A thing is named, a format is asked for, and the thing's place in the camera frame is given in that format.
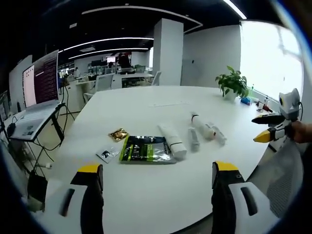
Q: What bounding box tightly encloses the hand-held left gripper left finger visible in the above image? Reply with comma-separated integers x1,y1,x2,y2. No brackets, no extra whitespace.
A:
43,164,105,234

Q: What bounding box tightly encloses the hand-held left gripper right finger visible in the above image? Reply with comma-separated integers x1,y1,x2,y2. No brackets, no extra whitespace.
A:
210,160,272,234

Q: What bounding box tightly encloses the small white skincare sachet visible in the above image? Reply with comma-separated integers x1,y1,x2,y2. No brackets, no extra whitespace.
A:
95,144,120,162

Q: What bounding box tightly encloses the clear slim skincare bottle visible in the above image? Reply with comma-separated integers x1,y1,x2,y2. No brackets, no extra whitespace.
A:
206,123,228,146

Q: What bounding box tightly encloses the white bottle red band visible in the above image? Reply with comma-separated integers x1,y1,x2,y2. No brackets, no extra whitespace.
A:
190,111,218,141

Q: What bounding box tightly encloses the small grey skincare tube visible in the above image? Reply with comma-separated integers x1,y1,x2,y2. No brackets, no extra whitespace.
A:
187,127,201,153

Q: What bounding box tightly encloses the gold skincare sachet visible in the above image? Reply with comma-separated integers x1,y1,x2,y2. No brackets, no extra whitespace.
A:
108,128,129,142

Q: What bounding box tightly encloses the green black skincare sachet pack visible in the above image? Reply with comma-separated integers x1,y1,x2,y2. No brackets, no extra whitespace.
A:
118,135,177,164

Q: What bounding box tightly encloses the white skincare tube black band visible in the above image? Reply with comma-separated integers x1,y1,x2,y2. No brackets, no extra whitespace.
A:
157,123,188,160

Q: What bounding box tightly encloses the small white red bottle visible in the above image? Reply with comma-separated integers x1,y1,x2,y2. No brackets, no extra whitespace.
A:
258,97,273,112

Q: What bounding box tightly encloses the person's right hand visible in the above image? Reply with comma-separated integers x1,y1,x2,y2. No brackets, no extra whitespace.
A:
291,120,312,143

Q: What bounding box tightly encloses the black power adapter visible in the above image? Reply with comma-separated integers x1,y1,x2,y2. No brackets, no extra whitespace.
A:
27,173,48,205

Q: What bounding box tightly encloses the potted green plant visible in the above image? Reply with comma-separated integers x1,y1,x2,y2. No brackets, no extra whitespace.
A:
214,65,250,101

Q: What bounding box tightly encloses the grey mesh office chair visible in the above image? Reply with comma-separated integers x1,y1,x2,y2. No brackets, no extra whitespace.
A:
246,140,305,219

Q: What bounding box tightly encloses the black laptop stand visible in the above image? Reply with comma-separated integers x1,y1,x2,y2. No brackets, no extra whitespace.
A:
7,103,76,171

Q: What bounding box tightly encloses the open laptop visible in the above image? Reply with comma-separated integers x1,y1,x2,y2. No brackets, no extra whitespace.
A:
9,49,64,140

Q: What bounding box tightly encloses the white office chair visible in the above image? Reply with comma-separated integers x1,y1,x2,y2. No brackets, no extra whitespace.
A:
83,74,115,103

